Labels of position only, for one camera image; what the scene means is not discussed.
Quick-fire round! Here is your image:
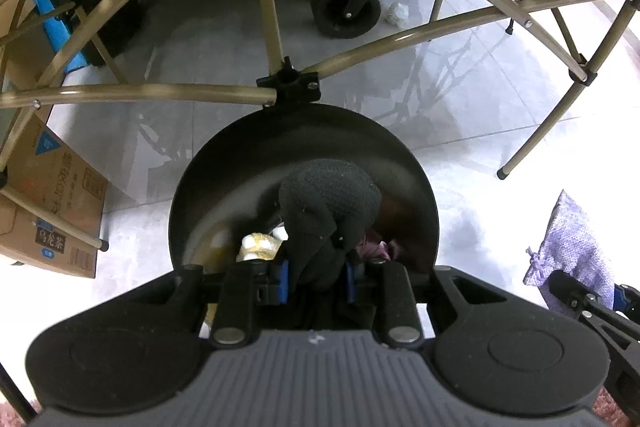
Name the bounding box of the dark container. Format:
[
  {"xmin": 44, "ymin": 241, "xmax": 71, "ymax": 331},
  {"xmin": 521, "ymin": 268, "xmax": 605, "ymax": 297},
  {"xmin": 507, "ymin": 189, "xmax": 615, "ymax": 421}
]
[{"xmin": 65, "ymin": 0, "xmax": 147, "ymax": 58}]

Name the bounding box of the tan folding table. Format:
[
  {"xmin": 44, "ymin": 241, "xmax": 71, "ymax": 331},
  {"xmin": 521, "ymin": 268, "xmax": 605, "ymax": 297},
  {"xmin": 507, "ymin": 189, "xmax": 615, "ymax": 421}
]
[{"xmin": 0, "ymin": 0, "xmax": 640, "ymax": 254}]

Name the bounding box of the pink fuzzy rug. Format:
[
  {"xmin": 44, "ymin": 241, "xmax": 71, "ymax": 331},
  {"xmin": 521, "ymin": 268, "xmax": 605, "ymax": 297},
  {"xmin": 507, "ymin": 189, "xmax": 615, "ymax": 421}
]
[{"xmin": 597, "ymin": 389, "xmax": 640, "ymax": 427}]

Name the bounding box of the pink cloth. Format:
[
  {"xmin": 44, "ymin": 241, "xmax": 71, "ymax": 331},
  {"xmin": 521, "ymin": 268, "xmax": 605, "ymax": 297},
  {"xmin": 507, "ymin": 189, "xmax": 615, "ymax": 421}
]
[{"xmin": 354, "ymin": 229, "xmax": 402, "ymax": 264}]

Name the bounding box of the crumpled white paper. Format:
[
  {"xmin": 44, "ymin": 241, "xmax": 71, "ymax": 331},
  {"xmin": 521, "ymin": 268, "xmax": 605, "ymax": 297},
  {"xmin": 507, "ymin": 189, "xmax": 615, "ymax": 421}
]
[{"xmin": 384, "ymin": 2, "xmax": 411, "ymax": 27}]

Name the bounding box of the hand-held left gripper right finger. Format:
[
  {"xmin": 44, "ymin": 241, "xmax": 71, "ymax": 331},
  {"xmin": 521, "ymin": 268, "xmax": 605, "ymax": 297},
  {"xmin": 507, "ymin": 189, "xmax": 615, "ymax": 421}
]
[{"xmin": 345, "ymin": 258, "xmax": 502, "ymax": 349}]

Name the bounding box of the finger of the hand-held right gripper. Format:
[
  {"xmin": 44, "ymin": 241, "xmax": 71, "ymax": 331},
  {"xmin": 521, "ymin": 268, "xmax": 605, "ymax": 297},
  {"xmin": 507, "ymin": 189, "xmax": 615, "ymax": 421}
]
[
  {"xmin": 547, "ymin": 269, "xmax": 609, "ymax": 323},
  {"xmin": 614, "ymin": 285, "xmax": 640, "ymax": 313}
]

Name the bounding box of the cardboard box with blue label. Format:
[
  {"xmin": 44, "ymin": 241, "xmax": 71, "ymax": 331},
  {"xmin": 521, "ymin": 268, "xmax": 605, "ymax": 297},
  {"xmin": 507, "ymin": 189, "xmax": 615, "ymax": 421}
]
[{"xmin": 0, "ymin": 114, "xmax": 109, "ymax": 281}]

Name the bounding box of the lavender drawstring pouch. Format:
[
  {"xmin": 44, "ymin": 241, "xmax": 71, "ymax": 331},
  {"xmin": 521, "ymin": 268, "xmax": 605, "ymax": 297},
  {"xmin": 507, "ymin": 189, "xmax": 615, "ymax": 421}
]
[{"xmin": 522, "ymin": 189, "xmax": 617, "ymax": 309}]

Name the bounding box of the black knit glove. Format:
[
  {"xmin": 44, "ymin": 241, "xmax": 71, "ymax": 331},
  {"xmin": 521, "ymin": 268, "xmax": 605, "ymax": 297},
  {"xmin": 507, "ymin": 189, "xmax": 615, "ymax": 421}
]
[{"xmin": 279, "ymin": 159, "xmax": 384, "ymax": 294}]

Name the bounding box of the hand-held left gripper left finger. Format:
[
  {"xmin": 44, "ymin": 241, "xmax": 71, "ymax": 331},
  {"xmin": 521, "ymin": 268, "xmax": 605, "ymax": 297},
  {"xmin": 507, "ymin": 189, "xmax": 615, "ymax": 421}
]
[{"xmin": 125, "ymin": 257, "xmax": 291, "ymax": 349}]

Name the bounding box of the black round bin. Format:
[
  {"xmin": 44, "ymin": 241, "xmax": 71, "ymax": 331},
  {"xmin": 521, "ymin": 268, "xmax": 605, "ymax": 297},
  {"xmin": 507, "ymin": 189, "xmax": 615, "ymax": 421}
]
[{"xmin": 169, "ymin": 103, "xmax": 441, "ymax": 289}]

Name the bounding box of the cream yellow sponge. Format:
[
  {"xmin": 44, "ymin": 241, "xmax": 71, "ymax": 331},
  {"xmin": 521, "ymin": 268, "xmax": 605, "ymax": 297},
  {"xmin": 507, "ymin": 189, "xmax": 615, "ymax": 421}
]
[{"xmin": 235, "ymin": 232, "xmax": 282, "ymax": 264}]

